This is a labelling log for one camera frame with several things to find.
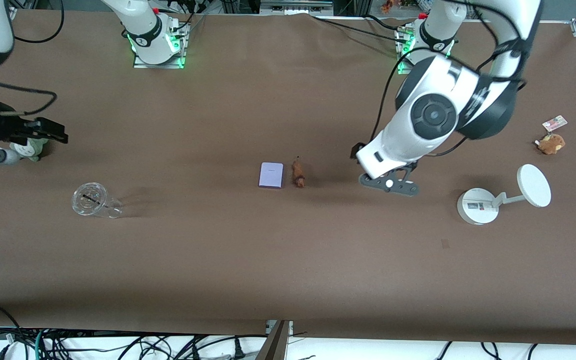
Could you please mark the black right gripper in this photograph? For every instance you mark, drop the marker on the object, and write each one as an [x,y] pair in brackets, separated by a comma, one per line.
[9,128]

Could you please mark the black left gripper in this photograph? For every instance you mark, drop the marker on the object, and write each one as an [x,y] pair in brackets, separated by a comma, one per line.
[354,151]

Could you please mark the brown lion statue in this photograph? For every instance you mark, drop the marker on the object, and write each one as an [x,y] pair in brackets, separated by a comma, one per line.
[298,175]

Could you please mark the purple phone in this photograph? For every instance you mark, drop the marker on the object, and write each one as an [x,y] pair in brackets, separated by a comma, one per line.
[271,175]

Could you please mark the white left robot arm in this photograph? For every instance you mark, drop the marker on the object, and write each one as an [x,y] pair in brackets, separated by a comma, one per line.
[433,115]

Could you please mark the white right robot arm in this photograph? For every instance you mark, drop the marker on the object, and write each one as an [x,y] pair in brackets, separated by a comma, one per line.
[145,35]

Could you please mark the grey totoro plush toy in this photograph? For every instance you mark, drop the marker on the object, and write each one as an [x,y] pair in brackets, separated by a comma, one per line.
[31,149]

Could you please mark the clear glass cup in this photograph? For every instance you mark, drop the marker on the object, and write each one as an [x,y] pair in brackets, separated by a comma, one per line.
[90,200]

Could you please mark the brown table cover sheet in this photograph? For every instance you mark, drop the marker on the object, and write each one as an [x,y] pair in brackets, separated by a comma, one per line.
[268,260]

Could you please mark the small orange background toy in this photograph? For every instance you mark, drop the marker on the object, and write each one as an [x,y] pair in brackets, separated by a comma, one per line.
[387,6]

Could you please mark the brown hamster plush toy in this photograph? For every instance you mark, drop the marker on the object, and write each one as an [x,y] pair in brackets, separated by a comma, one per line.
[551,144]

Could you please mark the small printed card tag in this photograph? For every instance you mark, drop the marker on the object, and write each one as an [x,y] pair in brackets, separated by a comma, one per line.
[554,123]

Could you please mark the wooden table beam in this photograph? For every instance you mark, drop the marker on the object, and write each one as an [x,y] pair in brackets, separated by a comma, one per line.
[273,345]

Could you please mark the black power plug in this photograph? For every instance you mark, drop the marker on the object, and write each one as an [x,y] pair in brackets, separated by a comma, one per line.
[239,349]

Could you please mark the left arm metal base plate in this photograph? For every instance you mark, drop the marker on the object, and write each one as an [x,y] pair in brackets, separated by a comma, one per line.
[402,50]

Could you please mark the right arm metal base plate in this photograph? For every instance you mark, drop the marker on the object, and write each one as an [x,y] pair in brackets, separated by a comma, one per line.
[180,50]

